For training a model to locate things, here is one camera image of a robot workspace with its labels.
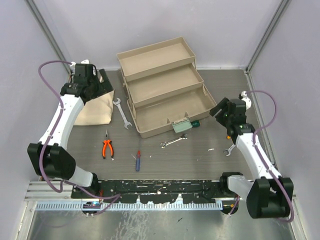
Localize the large silver wrench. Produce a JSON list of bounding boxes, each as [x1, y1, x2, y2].
[[112, 97, 133, 130]]

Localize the silver wrench near right arm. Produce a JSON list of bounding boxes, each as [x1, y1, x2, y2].
[[223, 144, 236, 157]]

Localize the beige cloth bag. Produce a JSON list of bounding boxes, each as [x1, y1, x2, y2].
[[74, 86, 115, 126]]

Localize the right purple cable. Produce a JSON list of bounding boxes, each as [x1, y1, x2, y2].
[[227, 89, 295, 223]]

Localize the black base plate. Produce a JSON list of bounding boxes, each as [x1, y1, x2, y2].
[[71, 178, 251, 204]]

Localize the orange handled pliers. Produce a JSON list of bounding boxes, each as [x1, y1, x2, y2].
[[101, 130, 115, 161]]

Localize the green handled screwdriver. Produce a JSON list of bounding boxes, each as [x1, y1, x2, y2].
[[191, 120, 201, 128]]

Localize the small silver wrench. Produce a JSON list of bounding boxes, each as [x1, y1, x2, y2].
[[160, 134, 187, 148]]

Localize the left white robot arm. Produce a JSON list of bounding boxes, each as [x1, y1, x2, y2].
[[27, 59, 115, 198]]

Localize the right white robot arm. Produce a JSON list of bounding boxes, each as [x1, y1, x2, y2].
[[209, 97, 294, 222]]

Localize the slotted cable duct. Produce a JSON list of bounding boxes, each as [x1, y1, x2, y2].
[[35, 200, 223, 211]]

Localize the blue handled screwdriver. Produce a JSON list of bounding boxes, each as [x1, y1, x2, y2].
[[135, 140, 141, 172]]

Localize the brown translucent toolbox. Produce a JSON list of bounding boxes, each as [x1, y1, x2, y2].
[[117, 37, 216, 139]]

